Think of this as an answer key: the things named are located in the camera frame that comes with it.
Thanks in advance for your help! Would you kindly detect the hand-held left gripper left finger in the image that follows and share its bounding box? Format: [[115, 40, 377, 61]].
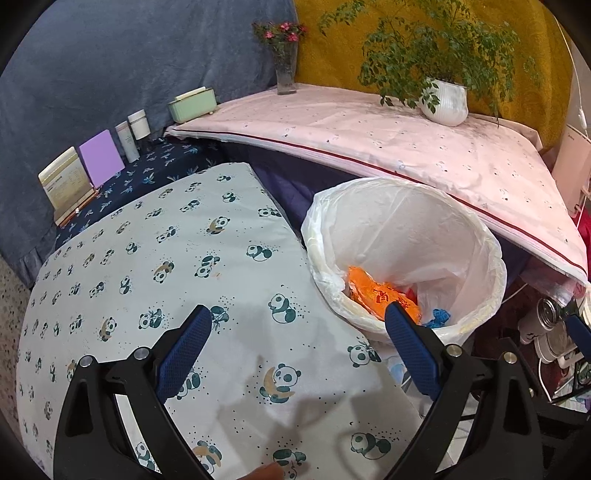
[[53, 305, 213, 480]]

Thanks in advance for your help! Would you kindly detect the red cloth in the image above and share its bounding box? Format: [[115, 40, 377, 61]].
[[573, 203, 591, 278]]

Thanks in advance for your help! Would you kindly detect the orange snack wrapper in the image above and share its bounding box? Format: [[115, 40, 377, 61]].
[[346, 266, 424, 325]]

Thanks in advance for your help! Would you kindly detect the white jar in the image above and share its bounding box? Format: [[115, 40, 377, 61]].
[[127, 110, 151, 142]]

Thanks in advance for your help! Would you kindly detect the dark purple table skirt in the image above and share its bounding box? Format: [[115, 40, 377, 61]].
[[222, 143, 528, 288]]

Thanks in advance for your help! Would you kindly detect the wooden stand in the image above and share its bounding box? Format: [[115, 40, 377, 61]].
[[53, 188, 100, 228]]

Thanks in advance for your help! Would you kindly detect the pale pink appliance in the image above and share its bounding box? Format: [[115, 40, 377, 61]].
[[551, 124, 591, 211]]

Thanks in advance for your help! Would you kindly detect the green plant in white pot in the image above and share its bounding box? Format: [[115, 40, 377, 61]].
[[318, 0, 542, 128]]

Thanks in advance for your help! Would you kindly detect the metal can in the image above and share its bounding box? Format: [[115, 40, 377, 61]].
[[517, 298, 583, 366]]

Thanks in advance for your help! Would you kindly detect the pale green tissue box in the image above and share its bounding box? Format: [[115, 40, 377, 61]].
[[167, 86, 219, 124]]

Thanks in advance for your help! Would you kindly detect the white tube bottle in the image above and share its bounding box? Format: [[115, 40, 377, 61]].
[[115, 121, 140, 164]]

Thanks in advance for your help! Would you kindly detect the navy printed cloth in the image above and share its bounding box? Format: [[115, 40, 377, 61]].
[[55, 137, 228, 251]]

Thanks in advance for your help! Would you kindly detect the white cable with switch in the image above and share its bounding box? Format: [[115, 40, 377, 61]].
[[556, 18, 591, 136]]

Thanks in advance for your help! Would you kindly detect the mustard yellow blanket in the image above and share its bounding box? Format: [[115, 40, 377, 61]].
[[293, 0, 574, 154]]

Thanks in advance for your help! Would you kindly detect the blue crumpled scrap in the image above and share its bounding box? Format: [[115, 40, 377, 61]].
[[421, 308, 456, 330]]

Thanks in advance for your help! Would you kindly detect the beige booklet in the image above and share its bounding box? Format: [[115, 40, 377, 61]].
[[38, 147, 94, 211]]

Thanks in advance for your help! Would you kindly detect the pink printed tablecloth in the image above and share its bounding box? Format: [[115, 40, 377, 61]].
[[165, 85, 590, 289]]

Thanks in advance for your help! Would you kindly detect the glass vase with pink flowers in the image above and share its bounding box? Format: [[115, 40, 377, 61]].
[[252, 21, 308, 96]]

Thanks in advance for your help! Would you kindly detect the purple card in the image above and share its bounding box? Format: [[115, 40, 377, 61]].
[[78, 130, 126, 188]]

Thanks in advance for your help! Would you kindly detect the dark blue blanket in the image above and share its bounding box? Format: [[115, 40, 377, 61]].
[[0, 0, 297, 288]]

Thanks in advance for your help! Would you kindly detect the panda printed cloth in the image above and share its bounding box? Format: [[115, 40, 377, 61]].
[[16, 161, 426, 480]]

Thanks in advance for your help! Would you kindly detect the person's left hand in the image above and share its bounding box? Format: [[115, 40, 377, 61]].
[[248, 463, 284, 480]]

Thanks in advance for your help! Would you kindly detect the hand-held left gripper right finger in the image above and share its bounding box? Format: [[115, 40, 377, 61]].
[[384, 301, 551, 480]]

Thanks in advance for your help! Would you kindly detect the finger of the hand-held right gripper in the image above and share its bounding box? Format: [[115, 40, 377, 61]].
[[564, 313, 591, 363], [538, 401, 591, 446]]

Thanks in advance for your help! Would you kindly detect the white lined trash bin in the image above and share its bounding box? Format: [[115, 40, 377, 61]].
[[301, 179, 508, 345]]

